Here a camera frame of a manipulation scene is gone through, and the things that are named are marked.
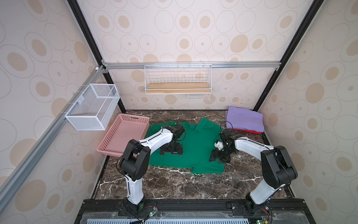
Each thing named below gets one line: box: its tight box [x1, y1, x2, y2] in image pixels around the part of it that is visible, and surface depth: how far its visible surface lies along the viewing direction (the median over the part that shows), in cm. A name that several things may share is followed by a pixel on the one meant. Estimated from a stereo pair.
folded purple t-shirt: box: [225, 106, 265, 133], surface depth 112 cm
